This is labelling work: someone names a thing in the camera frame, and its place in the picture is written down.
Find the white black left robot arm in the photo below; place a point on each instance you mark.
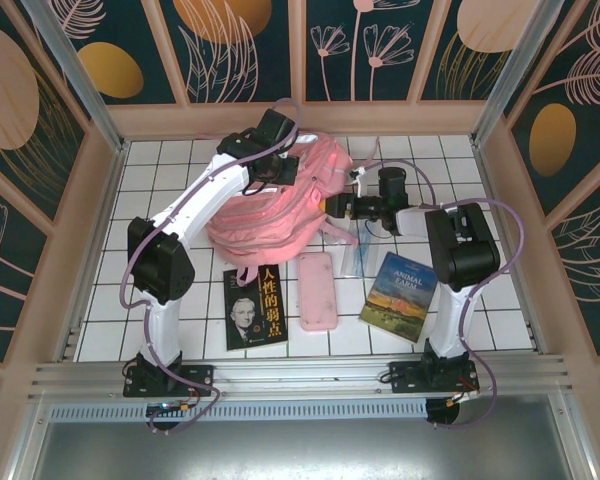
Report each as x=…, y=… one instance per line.
x=215, y=185

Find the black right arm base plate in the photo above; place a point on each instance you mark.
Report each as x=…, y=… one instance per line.
x=402, y=377

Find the Animal Farm book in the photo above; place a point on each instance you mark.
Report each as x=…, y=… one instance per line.
x=400, y=300

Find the aluminium mounting rail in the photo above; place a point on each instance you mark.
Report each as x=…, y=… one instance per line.
x=300, y=372

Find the aluminium frame post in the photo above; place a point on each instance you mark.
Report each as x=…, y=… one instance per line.
x=80, y=80
x=512, y=70

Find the clear bag with blue pens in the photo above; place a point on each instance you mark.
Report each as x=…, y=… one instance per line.
x=360, y=260

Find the grey metal panel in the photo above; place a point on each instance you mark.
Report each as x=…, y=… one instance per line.
x=300, y=450

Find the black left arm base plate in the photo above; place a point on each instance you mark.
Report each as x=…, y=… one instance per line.
x=200, y=377

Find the pink student backpack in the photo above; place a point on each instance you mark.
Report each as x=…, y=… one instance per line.
x=260, y=225

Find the small green circuit board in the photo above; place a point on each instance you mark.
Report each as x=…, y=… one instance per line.
x=170, y=407

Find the pink pencil case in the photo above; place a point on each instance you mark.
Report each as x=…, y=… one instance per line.
x=317, y=295

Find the black book with portrait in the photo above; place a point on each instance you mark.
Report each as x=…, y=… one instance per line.
x=255, y=325

